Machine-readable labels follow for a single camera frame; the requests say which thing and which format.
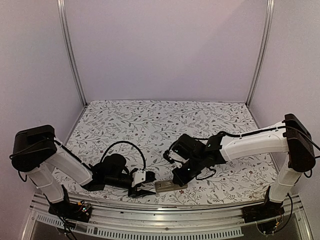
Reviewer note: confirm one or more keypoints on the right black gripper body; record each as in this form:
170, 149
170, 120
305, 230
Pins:
188, 175

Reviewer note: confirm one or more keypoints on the floral patterned table mat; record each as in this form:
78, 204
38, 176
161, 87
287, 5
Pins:
141, 130

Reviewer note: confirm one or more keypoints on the aluminium frame post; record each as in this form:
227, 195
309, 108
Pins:
270, 4
61, 7

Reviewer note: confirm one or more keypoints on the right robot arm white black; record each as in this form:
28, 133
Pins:
288, 136

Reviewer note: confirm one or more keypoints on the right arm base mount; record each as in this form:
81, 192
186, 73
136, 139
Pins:
265, 210

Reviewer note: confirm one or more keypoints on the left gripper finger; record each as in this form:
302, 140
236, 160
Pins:
143, 193
149, 177

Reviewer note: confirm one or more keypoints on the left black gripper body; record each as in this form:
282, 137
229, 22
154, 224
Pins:
132, 194

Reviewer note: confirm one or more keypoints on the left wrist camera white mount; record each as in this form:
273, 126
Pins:
138, 177

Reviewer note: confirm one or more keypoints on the right aluminium frame post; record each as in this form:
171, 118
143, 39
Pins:
270, 4

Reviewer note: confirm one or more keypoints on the front aluminium rail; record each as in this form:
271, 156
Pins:
118, 220

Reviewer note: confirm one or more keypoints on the left aluminium frame post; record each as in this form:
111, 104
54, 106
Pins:
61, 7

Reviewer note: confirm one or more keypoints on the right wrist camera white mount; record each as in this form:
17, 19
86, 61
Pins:
172, 158

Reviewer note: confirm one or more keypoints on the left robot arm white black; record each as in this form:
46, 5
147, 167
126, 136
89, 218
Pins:
35, 149

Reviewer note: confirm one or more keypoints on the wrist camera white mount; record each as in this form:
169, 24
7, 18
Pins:
138, 177
172, 158

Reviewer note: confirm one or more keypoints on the white remote control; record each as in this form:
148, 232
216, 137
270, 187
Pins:
167, 186

